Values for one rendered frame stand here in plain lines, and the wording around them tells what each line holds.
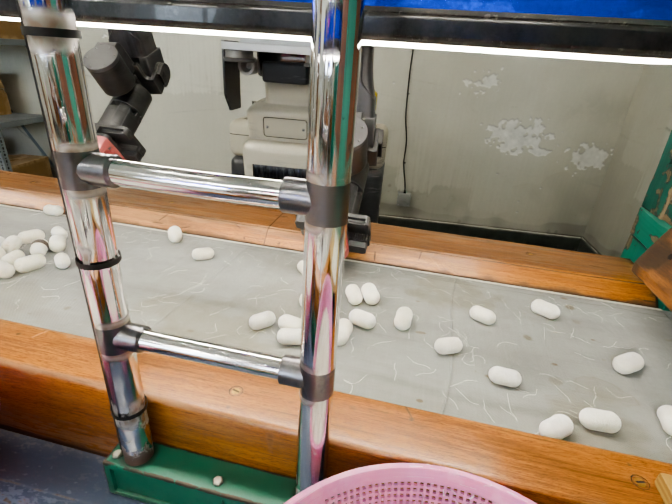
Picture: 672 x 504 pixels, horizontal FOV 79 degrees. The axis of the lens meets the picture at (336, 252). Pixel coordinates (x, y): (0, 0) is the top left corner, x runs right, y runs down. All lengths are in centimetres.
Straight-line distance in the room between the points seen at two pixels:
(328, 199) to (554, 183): 259
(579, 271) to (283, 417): 50
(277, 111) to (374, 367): 85
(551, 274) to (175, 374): 52
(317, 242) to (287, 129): 96
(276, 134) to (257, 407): 91
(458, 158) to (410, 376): 223
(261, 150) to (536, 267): 76
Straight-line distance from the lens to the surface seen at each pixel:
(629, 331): 64
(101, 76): 81
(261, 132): 119
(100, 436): 46
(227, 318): 51
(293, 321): 47
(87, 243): 29
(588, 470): 39
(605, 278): 71
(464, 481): 34
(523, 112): 262
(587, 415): 45
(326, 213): 21
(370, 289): 53
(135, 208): 81
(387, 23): 32
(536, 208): 278
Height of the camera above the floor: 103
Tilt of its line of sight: 26 degrees down
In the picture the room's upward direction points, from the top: 4 degrees clockwise
